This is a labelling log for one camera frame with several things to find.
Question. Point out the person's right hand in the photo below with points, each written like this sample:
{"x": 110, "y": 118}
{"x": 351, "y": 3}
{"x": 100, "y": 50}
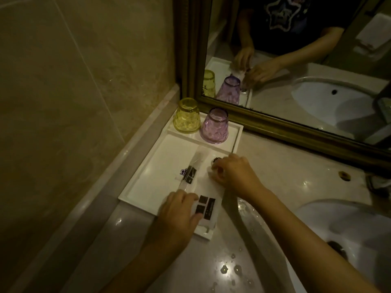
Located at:
{"x": 239, "y": 176}

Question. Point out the person's left hand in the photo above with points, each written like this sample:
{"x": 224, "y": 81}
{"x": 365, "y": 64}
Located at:
{"x": 174, "y": 221}

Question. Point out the person's right fingers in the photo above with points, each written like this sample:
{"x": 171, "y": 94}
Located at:
{"x": 222, "y": 170}

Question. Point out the person's left thumb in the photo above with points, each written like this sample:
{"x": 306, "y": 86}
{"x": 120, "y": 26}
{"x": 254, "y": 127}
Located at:
{"x": 197, "y": 219}

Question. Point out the white packet with black squares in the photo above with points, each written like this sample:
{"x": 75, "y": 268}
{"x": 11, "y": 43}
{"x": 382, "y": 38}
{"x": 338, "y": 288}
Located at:
{"x": 210, "y": 207}

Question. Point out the person's left forearm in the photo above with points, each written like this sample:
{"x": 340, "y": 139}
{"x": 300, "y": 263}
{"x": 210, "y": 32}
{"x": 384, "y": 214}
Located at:
{"x": 146, "y": 268}

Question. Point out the person's right forearm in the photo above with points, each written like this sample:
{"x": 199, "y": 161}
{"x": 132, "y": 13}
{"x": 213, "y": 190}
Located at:
{"x": 299, "y": 241}

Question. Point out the clear packet with black label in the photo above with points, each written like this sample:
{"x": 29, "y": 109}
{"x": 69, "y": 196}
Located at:
{"x": 191, "y": 173}

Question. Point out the purple plastic cup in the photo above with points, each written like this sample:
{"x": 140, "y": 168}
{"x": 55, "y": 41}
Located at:
{"x": 214, "y": 128}

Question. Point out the white rectangular tray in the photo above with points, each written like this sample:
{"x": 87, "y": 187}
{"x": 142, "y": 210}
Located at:
{"x": 158, "y": 176}

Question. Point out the yellow plastic cup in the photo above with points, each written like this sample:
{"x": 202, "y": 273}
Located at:
{"x": 187, "y": 117}

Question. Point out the gold framed mirror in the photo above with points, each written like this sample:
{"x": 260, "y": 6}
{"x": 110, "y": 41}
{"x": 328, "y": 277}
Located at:
{"x": 305, "y": 131}

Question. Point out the dark sink drain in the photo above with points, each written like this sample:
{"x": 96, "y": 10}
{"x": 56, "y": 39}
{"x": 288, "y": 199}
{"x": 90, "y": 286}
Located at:
{"x": 337, "y": 249}

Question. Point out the white sink basin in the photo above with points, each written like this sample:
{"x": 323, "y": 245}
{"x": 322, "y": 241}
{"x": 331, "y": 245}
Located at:
{"x": 363, "y": 228}

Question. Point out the metal faucet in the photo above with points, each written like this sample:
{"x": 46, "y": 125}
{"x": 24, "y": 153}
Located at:
{"x": 378, "y": 184}

